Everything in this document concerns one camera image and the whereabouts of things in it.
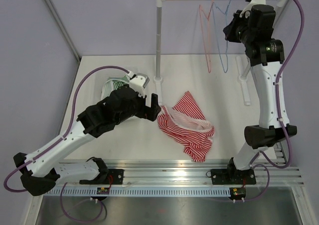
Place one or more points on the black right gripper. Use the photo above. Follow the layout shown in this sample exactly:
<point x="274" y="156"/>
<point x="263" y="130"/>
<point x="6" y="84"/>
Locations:
<point x="236" y="21"/>

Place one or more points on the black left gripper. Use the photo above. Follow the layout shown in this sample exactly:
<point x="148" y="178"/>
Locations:
<point x="147" y="112"/>

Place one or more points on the pink wire hanger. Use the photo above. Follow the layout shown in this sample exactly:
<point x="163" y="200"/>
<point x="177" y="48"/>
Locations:
<point x="205" y="32"/>

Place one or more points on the red striped tank top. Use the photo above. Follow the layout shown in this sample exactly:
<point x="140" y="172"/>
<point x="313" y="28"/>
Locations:
<point x="187" y="125"/>

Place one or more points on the green striped tank top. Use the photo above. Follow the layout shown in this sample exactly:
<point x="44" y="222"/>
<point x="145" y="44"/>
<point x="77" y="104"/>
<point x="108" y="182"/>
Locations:
<point x="113" y="83"/>

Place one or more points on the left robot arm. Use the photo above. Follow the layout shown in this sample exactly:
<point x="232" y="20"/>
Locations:
<point x="42" y="170"/>

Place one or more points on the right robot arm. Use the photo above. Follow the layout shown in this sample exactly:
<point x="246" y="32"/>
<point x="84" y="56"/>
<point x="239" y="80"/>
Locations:
<point x="254" y="28"/>

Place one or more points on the clear plastic basket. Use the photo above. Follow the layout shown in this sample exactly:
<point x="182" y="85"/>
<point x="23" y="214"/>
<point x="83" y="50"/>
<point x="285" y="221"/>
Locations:
<point x="97" y="80"/>

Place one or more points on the grey clothes rack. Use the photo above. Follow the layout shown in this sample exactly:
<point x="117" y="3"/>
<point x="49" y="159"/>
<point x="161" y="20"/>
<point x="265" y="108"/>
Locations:
<point x="242" y="71"/>

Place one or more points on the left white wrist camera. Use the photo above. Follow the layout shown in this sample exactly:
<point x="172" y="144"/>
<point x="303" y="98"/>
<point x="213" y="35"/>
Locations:
<point x="138" y="82"/>

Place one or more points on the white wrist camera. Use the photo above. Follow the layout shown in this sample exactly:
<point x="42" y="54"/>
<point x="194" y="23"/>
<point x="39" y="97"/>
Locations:
<point x="138" y="82"/>
<point x="249" y="6"/>

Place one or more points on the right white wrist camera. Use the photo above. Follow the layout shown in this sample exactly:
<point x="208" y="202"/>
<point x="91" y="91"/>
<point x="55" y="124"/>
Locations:
<point x="249" y="6"/>

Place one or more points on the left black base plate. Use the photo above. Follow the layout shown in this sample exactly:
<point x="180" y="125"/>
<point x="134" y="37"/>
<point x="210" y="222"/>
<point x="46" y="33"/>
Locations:
<point x="113" y="176"/>

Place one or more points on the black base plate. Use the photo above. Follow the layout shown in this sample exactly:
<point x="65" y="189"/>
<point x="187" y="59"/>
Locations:
<point x="113" y="176"/>
<point x="227" y="177"/>

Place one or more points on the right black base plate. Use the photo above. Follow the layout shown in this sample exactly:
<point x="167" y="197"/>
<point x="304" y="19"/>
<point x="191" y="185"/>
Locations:
<point x="227" y="177"/>

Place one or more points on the white slotted cable duct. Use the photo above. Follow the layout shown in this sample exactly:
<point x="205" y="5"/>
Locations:
<point x="141" y="192"/>

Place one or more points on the aluminium mounting rail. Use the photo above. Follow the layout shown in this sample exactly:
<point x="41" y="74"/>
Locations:
<point x="173" y="173"/>

